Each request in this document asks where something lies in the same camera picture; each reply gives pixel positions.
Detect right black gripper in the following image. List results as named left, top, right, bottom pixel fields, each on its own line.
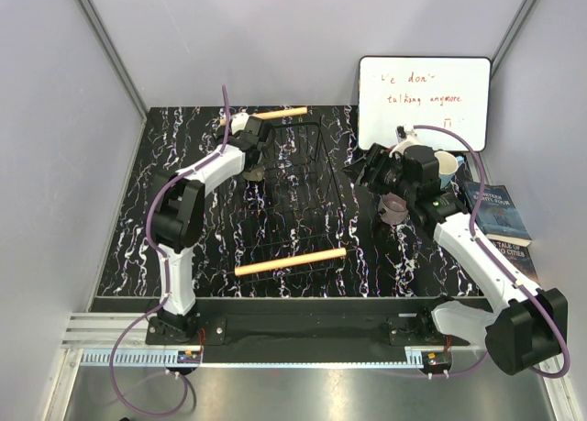
left=340, top=143, right=416, bottom=202

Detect light blue faceted mug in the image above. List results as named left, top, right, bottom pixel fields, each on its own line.
left=435, top=150, right=464, bottom=189

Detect taupe ceramic mug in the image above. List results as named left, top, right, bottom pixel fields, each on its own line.
left=242, top=164, right=265, bottom=182

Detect mauve ribbed mug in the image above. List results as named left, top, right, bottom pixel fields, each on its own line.
left=378, top=193, right=408, bottom=226

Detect black wire dish rack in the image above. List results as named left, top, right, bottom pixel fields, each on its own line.
left=215, top=120, right=345, bottom=285

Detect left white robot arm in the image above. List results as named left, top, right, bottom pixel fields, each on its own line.
left=146, top=114, right=274, bottom=344

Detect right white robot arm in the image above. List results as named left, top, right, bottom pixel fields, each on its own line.
left=344, top=144, right=570, bottom=378

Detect white whiteboard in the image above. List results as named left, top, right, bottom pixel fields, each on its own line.
left=357, top=56, right=492, bottom=151

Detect blue paperback book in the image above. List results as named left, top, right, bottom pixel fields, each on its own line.
left=475, top=184, right=532, bottom=248

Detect dark Two Cities book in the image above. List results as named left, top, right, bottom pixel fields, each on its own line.
left=491, top=239, right=540, bottom=284

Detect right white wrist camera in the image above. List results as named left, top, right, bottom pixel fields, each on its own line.
left=389, top=124, right=421, bottom=157

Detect rear wooden rack handle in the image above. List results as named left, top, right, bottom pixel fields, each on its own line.
left=218, top=105, right=309, bottom=127

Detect wooden rack handle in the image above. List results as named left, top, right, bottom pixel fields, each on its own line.
left=218, top=105, right=309, bottom=127
left=234, top=248, right=347, bottom=276

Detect front wooden rack handle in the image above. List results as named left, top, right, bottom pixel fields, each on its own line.
left=234, top=248, right=347, bottom=276

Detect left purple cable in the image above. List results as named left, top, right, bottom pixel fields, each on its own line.
left=108, top=83, right=233, bottom=415

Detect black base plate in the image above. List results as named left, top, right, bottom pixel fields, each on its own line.
left=146, top=297, right=467, bottom=368

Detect grey slotted cable duct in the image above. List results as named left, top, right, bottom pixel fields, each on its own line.
left=80, top=349, right=202, bottom=368

